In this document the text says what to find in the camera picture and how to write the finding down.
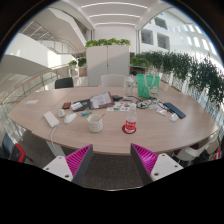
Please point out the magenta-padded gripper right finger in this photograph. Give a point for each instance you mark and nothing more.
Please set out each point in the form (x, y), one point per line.
(163, 165)

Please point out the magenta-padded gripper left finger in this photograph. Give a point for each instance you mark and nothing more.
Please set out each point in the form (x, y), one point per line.
(61, 166)

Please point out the clear red-labelled water bottle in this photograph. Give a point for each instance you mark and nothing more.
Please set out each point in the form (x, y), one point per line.
(130, 121)

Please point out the white and purple chair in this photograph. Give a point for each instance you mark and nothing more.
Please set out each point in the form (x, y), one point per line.
(196, 150)

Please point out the red and black chair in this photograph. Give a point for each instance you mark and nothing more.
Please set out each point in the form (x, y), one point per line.
(16, 151)

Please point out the white power strip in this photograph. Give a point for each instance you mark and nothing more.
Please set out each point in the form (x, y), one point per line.
(51, 119)

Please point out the white computer mouse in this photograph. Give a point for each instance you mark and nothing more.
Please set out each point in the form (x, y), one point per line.
(70, 118)

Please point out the small white packet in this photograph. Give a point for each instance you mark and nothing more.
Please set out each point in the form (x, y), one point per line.
(162, 112)
(174, 117)

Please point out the small white device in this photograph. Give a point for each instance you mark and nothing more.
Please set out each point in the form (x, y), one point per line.
(61, 113)

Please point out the white grid-pattern mug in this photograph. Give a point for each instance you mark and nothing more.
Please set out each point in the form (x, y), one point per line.
(95, 125)

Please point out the dark blue flat case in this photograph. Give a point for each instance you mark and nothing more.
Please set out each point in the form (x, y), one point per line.
(174, 110)

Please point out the black wallet with white card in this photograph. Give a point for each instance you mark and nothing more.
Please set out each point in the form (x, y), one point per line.
(81, 105)

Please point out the thin gold stirring spoon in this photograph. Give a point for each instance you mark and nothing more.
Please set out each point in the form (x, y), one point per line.
(101, 116)

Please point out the white sheet of paper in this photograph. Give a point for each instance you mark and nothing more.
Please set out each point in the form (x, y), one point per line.
(31, 102)

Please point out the colourful sticker sheet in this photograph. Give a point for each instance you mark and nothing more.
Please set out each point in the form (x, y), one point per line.
(119, 106)

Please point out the green tote bag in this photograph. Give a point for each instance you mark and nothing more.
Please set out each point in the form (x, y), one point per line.
(147, 85)

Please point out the small black pouch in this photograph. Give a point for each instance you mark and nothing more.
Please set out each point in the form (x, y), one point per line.
(116, 97)

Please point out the clear tumbler bottle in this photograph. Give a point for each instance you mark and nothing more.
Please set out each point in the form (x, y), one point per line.
(129, 86)

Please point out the glass railing with wooden handrail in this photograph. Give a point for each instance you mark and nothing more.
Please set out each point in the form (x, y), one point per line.
(33, 85)

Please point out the white office chair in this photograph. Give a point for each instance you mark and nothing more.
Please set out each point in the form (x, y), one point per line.
(112, 80)

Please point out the long green plant hedge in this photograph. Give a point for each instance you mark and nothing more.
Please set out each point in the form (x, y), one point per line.
(186, 65)

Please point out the potted green plant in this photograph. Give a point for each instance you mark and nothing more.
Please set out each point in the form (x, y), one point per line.
(72, 63)
(82, 63)

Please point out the tall white cabinet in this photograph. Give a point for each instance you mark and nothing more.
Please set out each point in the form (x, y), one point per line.
(107, 63)

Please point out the green plants atop cabinet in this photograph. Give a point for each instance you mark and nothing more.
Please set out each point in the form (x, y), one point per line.
(107, 42)

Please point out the ceiling light strips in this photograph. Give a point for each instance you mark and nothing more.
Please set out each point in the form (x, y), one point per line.
(113, 15)

